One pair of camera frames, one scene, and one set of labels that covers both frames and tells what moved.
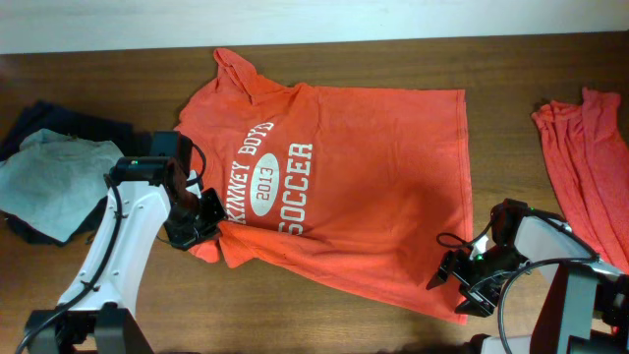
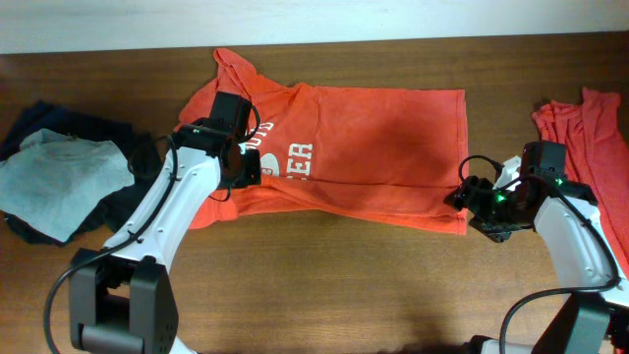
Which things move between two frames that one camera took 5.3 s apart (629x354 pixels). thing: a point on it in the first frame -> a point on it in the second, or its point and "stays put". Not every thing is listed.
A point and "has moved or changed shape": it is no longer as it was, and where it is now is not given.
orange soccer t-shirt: (368, 188) has moved or changed shape
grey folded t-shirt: (55, 182) stays put
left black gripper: (181, 239) -> (253, 175)
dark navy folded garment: (18, 124) stays put
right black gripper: (454, 263) -> (471, 194)
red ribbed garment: (589, 152) stays put
